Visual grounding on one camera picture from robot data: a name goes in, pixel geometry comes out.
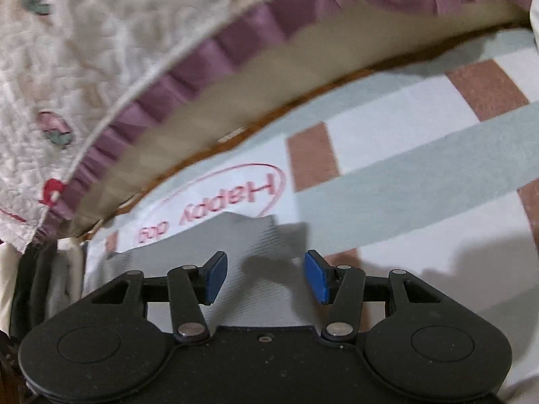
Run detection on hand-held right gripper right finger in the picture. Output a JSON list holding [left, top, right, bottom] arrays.
[[304, 249, 443, 343]]

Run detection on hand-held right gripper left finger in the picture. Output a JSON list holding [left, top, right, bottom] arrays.
[[90, 251, 229, 343]]

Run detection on grey ribbed garment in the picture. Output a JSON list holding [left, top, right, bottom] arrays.
[[101, 212, 323, 330]]

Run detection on cream cloth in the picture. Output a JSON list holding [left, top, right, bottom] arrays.
[[0, 238, 87, 333]]

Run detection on checked printed blanket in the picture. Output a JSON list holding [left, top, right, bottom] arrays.
[[84, 27, 539, 390]]

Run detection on dark cloth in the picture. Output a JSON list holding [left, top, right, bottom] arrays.
[[9, 239, 57, 339]]

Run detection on beige mattress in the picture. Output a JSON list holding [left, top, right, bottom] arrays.
[[69, 0, 532, 236]]

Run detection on white quilted bedspread purple ruffle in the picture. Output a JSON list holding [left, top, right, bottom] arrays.
[[0, 0, 539, 253]]

